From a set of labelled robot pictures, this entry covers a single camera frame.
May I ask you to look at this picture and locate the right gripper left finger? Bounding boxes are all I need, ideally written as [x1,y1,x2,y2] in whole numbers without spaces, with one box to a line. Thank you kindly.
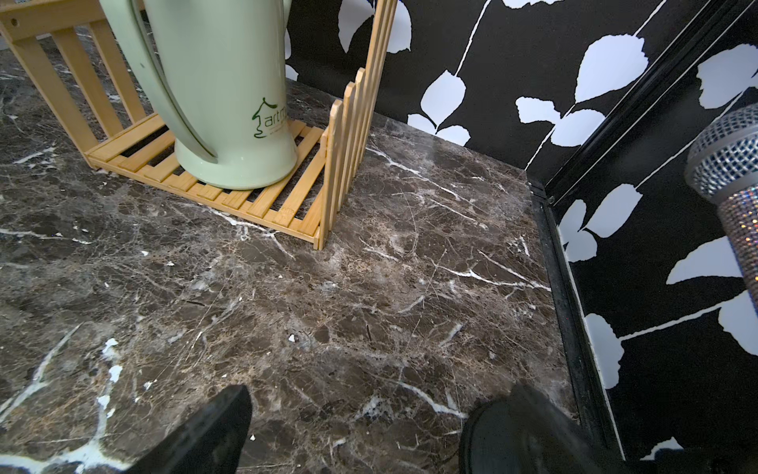
[126,385,253,473]

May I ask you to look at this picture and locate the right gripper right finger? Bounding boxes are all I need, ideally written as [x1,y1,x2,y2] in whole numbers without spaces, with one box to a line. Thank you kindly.
[507,384,632,473]

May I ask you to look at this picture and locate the wooden slatted two-tier shelf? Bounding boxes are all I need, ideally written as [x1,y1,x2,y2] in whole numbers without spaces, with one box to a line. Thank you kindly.
[1,1,397,249]

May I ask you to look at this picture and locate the green metal watering can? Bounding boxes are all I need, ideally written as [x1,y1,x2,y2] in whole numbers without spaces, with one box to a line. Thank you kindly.
[101,0,297,191]

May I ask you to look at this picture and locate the black microphone stand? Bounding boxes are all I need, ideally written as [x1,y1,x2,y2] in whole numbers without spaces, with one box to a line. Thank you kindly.
[458,397,520,474]

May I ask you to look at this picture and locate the rhinestone silver microphone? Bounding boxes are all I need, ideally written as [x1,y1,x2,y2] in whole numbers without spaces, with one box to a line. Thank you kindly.
[684,104,757,303]

